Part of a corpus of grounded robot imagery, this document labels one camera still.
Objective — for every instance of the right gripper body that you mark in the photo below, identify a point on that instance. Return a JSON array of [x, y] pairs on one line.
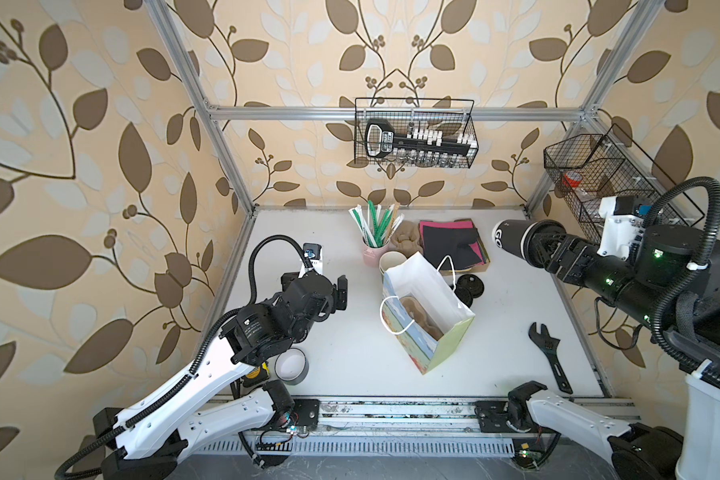
[[605, 275]]

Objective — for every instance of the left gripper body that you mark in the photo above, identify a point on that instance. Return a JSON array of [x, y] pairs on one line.
[[328, 304]]

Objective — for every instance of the white black paper coffee cup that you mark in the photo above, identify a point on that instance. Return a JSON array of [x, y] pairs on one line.
[[532, 241]]

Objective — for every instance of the brown pulp cup carrier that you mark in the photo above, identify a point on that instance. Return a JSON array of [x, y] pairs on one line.
[[416, 311]]

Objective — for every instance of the green white paper bag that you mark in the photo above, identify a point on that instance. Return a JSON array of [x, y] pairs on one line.
[[436, 295]]

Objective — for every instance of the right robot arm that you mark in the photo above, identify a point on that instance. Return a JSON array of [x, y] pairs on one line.
[[664, 272]]

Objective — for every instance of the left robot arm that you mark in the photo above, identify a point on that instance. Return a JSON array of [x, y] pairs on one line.
[[149, 439]]

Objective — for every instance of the black coffee lid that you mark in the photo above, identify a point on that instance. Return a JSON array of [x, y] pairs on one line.
[[471, 283], [464, 295]]

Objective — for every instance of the yellow black tape measure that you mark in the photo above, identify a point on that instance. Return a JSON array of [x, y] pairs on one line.
[[256, 377]]

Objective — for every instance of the red capped plastic bottle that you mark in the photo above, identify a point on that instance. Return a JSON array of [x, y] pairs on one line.
[[573, 187]]

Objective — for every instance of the black adjustable wrench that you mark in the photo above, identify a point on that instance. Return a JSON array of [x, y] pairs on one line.
[[539, 334]]

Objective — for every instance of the cup of wrapped straws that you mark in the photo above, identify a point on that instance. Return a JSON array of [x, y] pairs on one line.
[[376, 225]]

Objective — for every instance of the brown pulp cup carriers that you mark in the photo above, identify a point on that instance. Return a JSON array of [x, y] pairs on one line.
[[406, 239]]

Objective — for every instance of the stack of coloured napkins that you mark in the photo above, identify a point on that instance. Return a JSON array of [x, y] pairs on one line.
[[460, 240]]

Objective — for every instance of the black tool in basket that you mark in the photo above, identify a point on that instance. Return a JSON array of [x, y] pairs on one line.
[[381, 140]]

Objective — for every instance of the grey duct tape roll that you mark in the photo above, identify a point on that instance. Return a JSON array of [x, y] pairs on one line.
[[292, 366]]

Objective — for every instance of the black wire basket right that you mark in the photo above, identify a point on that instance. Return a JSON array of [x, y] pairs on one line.
[[613, 164]]

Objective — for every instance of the black wire basket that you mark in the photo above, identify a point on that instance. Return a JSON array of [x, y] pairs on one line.
[[450, 116], [613, 164]]

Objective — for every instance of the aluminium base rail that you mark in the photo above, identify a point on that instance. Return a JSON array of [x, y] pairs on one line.
[[396, 414]]

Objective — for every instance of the black wire basket back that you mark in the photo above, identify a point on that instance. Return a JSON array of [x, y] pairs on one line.
[[450, 116]]

